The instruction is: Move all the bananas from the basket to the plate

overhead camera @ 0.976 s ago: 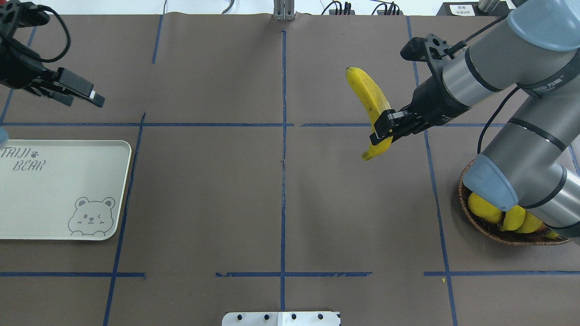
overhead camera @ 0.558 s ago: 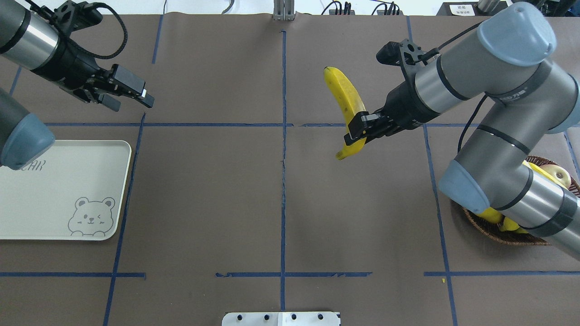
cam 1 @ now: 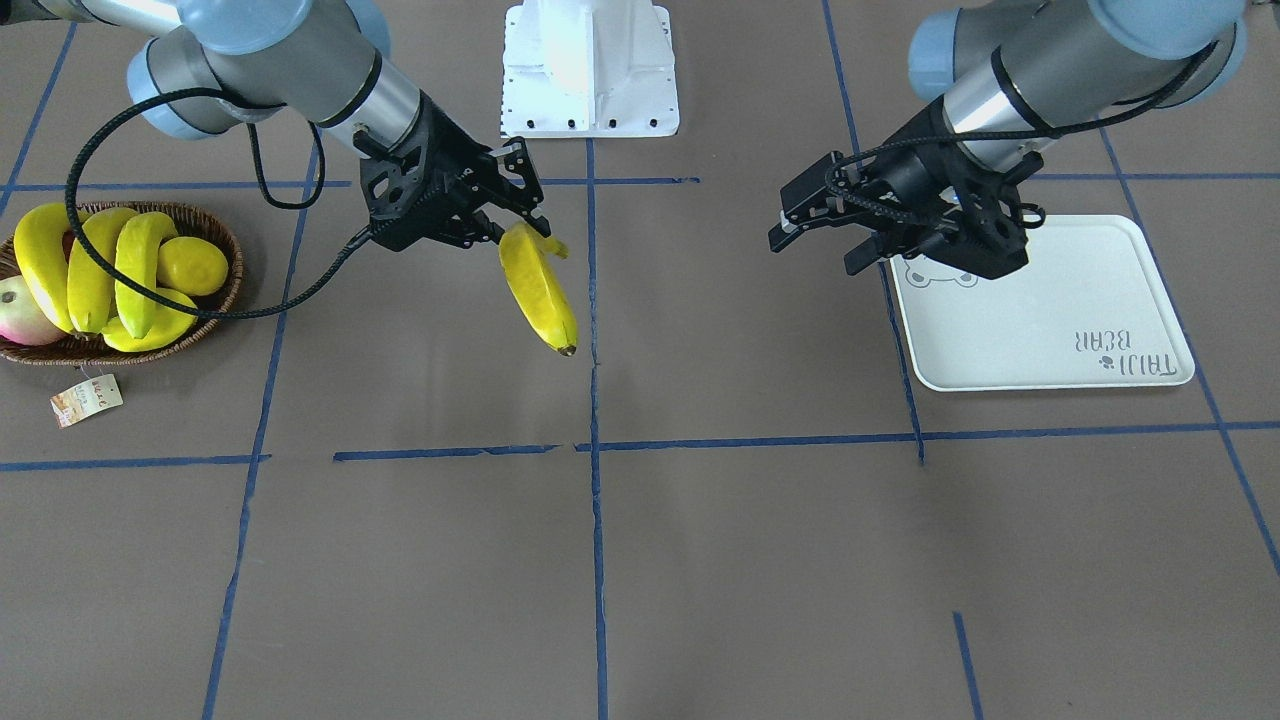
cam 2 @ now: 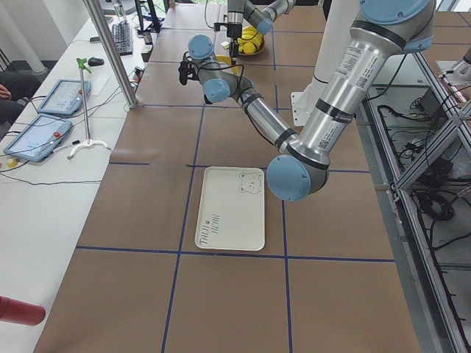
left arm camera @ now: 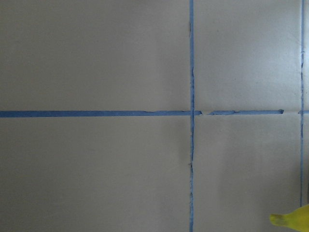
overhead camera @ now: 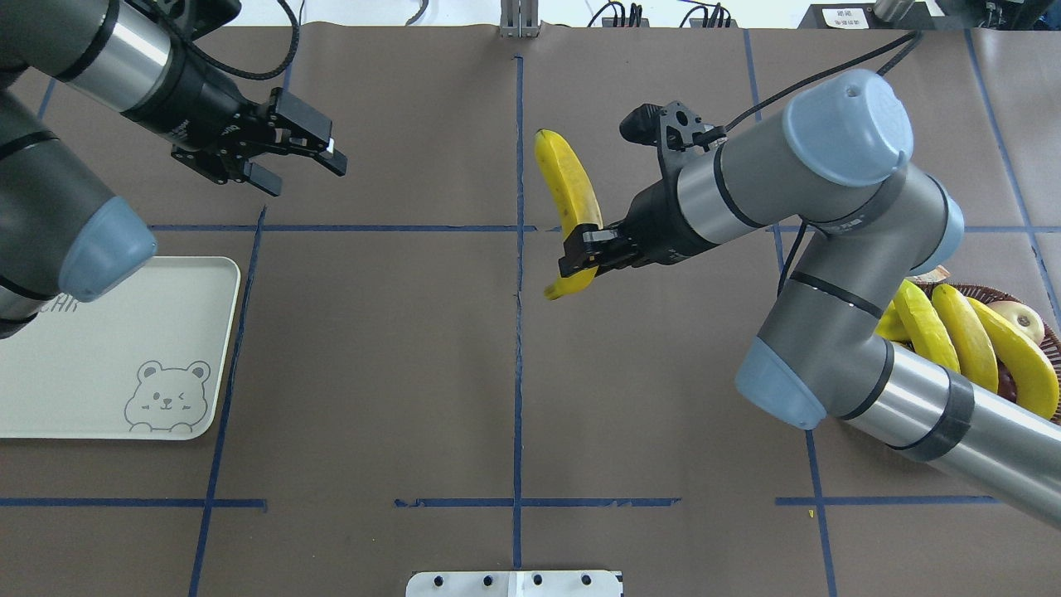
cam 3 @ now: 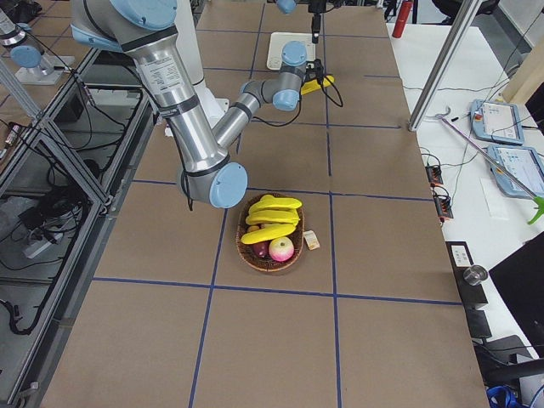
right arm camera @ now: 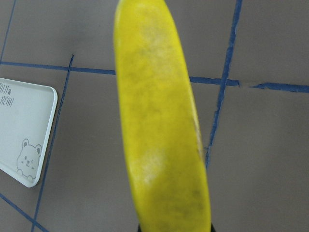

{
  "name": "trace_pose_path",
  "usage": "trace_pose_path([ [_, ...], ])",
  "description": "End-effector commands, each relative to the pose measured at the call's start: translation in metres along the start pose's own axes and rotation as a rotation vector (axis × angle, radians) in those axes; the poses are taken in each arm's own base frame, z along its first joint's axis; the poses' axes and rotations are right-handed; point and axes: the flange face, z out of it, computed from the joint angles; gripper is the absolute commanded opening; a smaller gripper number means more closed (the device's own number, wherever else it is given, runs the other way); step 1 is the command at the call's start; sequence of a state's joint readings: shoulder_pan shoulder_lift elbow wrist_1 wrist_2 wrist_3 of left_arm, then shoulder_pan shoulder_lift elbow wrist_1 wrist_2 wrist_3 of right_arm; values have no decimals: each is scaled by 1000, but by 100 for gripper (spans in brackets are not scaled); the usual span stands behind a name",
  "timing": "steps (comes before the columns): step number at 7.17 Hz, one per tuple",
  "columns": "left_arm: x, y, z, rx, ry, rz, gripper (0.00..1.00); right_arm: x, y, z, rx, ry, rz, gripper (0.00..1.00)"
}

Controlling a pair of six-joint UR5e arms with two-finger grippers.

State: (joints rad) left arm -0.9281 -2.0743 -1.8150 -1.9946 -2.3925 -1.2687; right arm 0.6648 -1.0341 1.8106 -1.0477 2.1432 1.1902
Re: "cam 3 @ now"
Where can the white rectangular bear tray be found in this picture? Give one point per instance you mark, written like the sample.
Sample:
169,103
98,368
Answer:
277,42

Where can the yellow banana moved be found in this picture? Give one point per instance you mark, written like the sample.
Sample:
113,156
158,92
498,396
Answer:
316,84
267,234

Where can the small metal cup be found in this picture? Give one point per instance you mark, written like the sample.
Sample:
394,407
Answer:
475,274

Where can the aluminium frame post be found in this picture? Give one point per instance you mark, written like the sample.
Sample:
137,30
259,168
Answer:
457,32

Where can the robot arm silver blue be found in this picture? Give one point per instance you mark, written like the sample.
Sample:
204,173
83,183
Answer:
288,6
160,38

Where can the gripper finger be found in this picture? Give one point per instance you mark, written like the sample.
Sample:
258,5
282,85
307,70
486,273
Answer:
317,27
313,28

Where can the pink green apple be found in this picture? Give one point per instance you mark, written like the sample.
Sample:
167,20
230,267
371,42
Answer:
281,249

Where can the dark purple fruit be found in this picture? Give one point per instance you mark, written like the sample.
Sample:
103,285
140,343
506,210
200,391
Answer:
261,249

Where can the blue teach pendant far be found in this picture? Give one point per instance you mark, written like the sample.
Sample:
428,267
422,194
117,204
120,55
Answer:
496,122

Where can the paper price tag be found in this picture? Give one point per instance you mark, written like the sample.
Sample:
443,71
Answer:
311,240

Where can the red cylinder bottle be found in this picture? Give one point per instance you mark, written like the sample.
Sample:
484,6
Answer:
402,18

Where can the brown wicker basket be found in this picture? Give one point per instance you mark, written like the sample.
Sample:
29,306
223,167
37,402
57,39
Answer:
268,265

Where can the black monitor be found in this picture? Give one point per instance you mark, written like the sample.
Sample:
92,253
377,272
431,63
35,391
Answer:
519,281

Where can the blue teach pendant near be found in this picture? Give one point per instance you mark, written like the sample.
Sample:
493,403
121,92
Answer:
524,163

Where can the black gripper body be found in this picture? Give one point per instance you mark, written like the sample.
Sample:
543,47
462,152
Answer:
314,21
309,77

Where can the orange black electronics board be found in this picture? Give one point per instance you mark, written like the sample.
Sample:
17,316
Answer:
441,196

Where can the yellow banana in basket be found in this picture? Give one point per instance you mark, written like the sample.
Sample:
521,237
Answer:
273,217
271,202

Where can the blue teach pendant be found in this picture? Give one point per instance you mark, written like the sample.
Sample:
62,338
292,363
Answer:
524,163
496,122

